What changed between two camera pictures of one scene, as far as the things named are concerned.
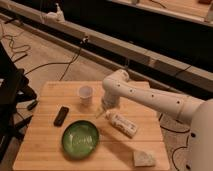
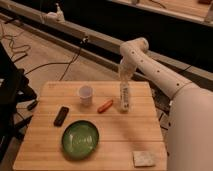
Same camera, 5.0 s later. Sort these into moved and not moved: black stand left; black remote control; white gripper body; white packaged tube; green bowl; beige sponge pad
Moved: white packaged tube; white gripper body
Not moved: black remote control; green bowl; black stand left; beige sponge pad
